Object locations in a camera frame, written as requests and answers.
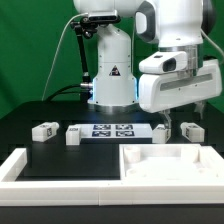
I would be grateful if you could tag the white marker base plate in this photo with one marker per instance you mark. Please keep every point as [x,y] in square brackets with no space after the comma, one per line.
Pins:
[133,130]

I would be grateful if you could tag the grey camera on mount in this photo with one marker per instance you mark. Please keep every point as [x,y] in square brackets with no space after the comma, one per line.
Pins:
[102,17]

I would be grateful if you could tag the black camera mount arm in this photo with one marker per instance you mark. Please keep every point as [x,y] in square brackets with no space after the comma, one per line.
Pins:
[83,53]

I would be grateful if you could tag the white square tabletop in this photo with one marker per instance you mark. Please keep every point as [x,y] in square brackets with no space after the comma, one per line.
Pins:
[163,162]

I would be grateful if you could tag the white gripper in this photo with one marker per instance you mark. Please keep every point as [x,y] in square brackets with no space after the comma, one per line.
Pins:
[166,84]

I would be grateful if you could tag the green backdrop curtain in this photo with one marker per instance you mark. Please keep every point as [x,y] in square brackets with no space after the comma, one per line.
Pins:
[39,52]

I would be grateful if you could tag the white U-shaped fence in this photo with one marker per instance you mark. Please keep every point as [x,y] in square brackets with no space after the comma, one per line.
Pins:
[108,192]

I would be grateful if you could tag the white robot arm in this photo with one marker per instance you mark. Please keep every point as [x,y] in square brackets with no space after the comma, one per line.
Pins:
[174,25]

